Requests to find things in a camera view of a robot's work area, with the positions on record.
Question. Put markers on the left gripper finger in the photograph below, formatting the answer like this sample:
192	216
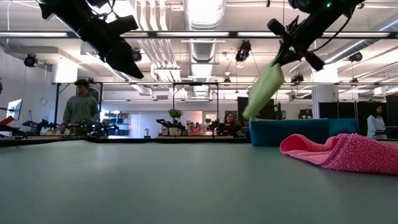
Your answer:
124	62

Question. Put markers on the lime green microfiber towel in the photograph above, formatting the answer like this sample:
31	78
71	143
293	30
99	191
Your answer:
264	90

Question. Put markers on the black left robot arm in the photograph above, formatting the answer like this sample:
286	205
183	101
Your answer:
62	12

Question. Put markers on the pink microfiber towel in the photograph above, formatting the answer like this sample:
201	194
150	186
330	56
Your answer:
357	152

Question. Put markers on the black ceiling spotlight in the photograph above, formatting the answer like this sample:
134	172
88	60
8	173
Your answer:
243	51
136	57
297	78
355	56
30	60

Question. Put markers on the large black monitor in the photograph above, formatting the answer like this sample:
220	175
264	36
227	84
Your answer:
270	112

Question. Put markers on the small black monitor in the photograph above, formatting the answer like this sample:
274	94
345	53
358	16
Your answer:
306	114

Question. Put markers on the blue storage shelf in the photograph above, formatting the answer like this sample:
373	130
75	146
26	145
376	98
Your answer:
119	123

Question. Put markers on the person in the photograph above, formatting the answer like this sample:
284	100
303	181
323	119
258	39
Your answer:
230	121
81	109
376	123

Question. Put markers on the potted green plant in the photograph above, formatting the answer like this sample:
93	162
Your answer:
175	114

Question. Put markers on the small grey object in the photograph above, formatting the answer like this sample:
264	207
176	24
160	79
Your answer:
147	132

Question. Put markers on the blue plastic bin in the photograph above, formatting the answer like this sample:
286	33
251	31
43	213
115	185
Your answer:
295	133

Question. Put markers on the black partition panels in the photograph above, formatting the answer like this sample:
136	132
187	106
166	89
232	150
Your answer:
348	110

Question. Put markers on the wooden distant table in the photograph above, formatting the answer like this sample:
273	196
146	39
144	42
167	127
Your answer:
192	136

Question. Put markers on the white-screen monitor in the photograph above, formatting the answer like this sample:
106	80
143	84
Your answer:
14	109

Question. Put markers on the green table mat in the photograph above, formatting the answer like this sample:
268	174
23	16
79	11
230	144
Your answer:
155	186

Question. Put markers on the red bar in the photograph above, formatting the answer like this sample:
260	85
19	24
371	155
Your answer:
7	120

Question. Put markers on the black overhead frame bar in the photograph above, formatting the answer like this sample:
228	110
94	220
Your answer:
192	34

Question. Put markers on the black gantry frame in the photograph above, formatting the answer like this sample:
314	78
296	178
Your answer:
56	105
196	84

